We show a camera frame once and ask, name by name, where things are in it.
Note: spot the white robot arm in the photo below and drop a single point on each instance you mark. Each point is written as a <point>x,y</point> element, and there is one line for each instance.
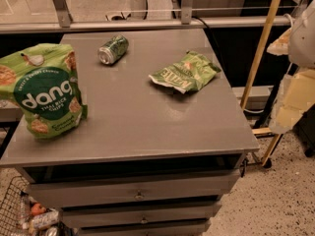
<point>301,47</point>

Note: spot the green soda can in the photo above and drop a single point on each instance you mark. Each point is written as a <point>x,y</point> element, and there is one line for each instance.
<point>113,50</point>

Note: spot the green Kettle jalapeno chip bag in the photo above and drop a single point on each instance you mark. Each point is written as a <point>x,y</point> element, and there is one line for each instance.
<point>191,73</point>

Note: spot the bottom grey drawer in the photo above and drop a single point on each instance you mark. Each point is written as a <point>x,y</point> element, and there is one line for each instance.
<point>193,227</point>

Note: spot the metal railing frame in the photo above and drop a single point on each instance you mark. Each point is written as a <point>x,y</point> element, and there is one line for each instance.
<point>22,16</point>

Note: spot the green Dang rice chip bag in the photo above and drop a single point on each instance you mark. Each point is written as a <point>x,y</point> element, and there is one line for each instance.
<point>42,81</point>

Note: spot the grey drawer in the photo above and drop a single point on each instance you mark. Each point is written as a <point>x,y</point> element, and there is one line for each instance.
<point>134,189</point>
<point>127,215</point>
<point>193,227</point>

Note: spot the middle grey drawer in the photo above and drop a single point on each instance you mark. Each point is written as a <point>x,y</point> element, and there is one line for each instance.
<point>127,215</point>

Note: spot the orange fruit in basket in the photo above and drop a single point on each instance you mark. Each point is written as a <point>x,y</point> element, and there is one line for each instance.
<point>37,209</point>

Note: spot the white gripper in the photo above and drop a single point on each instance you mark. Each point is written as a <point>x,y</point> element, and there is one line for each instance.
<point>303,38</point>

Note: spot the white packet in basket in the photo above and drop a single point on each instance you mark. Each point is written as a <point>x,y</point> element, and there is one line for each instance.
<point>45,220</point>

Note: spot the top grey drawer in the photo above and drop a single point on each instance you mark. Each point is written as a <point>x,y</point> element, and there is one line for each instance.
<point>134,189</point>

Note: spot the grey drawer cabinet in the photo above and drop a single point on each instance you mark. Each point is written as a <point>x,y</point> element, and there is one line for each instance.
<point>135,128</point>

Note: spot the yellow wooden frame stand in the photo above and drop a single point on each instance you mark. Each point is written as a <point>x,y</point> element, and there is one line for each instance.
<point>252,75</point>

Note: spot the black wire basket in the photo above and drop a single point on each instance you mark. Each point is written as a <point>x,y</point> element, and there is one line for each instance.
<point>11,208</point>

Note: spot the silver can in basket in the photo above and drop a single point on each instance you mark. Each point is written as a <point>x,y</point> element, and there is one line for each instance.
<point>52,231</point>

